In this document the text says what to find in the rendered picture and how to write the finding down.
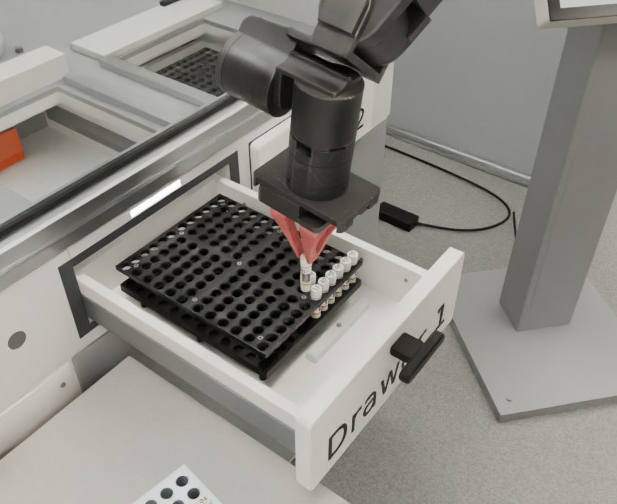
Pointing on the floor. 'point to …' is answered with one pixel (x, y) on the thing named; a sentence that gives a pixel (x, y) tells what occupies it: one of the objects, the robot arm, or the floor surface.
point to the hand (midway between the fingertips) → (308, 251)
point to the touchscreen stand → (563, 246)
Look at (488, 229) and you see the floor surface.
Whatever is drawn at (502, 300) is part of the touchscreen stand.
